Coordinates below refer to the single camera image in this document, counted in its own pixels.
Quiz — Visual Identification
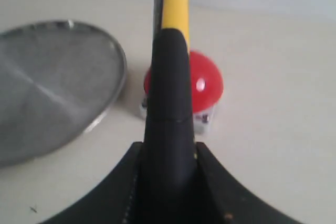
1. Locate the red dome push button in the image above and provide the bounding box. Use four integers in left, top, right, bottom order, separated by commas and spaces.
139, 49, 224, 136

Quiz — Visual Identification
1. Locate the black yellow claw hammer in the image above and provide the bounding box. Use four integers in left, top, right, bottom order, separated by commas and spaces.
139, 0, 197, 223

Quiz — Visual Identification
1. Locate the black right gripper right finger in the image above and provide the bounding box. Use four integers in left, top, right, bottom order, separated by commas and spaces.
196, 142, 299, 223

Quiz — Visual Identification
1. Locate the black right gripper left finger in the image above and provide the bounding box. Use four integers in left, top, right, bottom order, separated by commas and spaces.
43, 142, 142, 223

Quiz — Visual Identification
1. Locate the round steel plate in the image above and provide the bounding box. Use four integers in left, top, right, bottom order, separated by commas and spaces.
1, 20, 127, 167

